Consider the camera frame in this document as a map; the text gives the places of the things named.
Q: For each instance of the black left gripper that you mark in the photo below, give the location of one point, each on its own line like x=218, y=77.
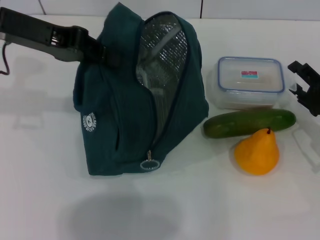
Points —
x=30, y=30

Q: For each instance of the dark teal insulated lunch bag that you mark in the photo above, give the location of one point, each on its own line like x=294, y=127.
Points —
x=112, y=125

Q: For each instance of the yellow pear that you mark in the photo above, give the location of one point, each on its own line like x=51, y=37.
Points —
x=257, y=155

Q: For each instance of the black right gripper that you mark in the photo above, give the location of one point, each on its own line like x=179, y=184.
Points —
x=315, y=100

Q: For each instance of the green cucumber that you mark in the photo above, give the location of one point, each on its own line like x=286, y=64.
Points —
x=237, y=123

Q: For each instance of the clear food container blue rim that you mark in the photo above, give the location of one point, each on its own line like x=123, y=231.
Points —
x=250, y=85

